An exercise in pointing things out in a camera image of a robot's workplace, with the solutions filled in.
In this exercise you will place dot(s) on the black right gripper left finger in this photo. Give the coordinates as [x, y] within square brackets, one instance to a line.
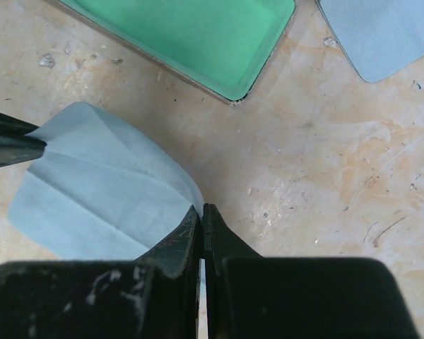
[153, 296]

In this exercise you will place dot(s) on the light blue lens cloth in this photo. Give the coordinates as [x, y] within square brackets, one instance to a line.
[102, 189]
[379, 38]

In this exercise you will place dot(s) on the light blue flat lens cloth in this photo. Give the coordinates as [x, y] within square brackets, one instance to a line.
[379, 38]

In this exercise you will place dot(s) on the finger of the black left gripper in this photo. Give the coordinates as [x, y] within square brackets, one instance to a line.
[18, 149]
[13, 126]

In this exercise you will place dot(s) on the grey glasses case green lining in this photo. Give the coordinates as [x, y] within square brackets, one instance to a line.
[220, 47]

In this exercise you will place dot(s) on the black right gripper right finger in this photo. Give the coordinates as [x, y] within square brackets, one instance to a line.
[252, 296]

